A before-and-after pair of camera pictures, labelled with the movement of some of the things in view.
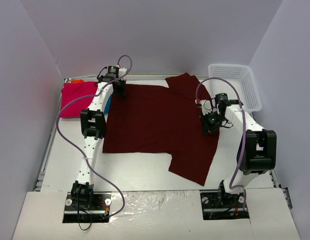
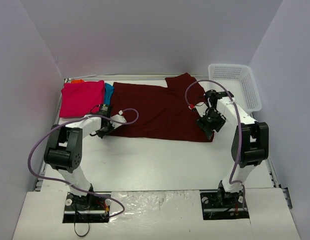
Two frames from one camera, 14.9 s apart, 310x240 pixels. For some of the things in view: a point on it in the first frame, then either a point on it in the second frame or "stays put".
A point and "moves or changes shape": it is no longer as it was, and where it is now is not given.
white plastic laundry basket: x=237 y=82 stays put
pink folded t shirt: x=72 y=90 stays put
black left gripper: x=119 y=87 -> x=101 y=133
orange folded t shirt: x=77 y=81 stays put
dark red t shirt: x=167 y=120 moves or changes shape
